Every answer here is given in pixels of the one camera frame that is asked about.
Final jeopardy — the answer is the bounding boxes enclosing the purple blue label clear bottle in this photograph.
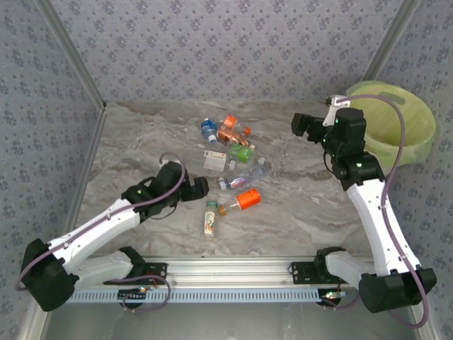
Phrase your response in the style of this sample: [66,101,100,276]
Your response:
[218,165,269,191]

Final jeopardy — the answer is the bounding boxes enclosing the white plastic bin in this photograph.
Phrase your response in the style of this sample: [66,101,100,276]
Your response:
[345,80,437,168]

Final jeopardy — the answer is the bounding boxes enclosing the orange label plastic bottle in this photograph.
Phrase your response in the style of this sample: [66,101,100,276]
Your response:
[222,113,252,136]

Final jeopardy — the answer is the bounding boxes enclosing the blue label plastic bottle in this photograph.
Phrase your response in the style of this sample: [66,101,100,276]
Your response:
[200,118,219,144]

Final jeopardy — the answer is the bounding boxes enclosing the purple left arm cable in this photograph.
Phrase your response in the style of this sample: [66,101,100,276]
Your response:
[14,151,188,292]

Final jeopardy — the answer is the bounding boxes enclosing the green plastic bin liner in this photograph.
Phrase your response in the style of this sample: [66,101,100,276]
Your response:
[345,80,437,168]

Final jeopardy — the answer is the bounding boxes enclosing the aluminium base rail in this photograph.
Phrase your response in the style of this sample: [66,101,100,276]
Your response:
[102,255,376,286]

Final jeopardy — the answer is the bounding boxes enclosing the slotted grey cable duct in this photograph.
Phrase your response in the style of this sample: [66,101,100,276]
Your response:
[67,289,340,304]

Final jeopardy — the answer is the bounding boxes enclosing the green label plastic bottle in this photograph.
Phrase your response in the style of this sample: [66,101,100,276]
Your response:
[227,142,267,167]

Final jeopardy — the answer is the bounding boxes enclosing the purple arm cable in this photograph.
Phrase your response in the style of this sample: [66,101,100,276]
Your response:
[336,93,431,329]
[14,151,188,292]

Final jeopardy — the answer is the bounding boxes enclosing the orange label amber cap bottle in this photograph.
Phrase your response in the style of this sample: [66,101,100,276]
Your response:
[217,188,262,217]

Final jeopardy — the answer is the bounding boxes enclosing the white label clear bottle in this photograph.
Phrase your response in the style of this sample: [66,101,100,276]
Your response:
[202,149,238,171]

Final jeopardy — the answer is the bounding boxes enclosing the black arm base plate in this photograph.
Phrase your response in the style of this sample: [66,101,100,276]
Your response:
[102,261,168,286]
[289,261,356,285]

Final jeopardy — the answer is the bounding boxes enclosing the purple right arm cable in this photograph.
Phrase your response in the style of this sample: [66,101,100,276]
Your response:
[336,93,431,329]

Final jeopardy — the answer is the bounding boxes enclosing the aluminium frame post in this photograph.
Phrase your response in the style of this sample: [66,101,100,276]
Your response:
[35,0,108,111]
[360,0,423,83]

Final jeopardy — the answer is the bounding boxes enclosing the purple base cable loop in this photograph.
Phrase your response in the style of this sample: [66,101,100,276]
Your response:
[118,274,173,315]

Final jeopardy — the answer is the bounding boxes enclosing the white bottle green cap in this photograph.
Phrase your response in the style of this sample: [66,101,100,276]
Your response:
[203,199,219,239]

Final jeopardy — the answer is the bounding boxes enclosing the copper label plastic bottle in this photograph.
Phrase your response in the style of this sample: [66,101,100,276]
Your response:
[217,124,256,149]

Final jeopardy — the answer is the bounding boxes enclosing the small black circuit board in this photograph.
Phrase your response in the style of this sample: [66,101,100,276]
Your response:
[117,287,149,310]
[320,289,347,307]

